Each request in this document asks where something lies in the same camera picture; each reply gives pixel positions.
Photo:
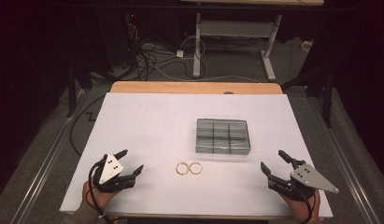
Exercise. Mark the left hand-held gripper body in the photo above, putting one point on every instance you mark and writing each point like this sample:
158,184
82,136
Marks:
109,169

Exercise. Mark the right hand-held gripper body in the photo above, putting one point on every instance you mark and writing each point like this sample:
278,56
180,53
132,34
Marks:
308,179

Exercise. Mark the pair of silver rings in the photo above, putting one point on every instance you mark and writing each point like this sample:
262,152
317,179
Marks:
182,168

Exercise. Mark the clear grey compartment box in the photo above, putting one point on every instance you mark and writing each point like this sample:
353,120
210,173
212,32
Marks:
223,137

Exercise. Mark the person's right hand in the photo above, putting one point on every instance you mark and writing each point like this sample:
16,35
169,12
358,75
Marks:
300,208

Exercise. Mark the person's left hand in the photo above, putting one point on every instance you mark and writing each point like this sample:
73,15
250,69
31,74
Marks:
99,199

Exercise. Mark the white table cover sheet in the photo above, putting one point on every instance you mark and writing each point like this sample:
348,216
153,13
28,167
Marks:
143,130

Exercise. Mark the black metal stand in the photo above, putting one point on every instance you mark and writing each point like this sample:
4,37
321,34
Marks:
71,93

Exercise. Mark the wooden table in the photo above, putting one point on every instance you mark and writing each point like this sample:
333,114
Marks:
180,87

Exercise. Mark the white floor box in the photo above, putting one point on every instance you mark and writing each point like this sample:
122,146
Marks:
306,46

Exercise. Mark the white power adapter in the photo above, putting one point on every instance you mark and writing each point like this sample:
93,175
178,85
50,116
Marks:
179,53

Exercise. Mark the white-legged desk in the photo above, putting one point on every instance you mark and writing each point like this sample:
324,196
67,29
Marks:
236,28

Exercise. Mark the aluminium floor rail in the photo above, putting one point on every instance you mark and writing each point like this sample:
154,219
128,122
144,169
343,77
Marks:
46,161
345,168

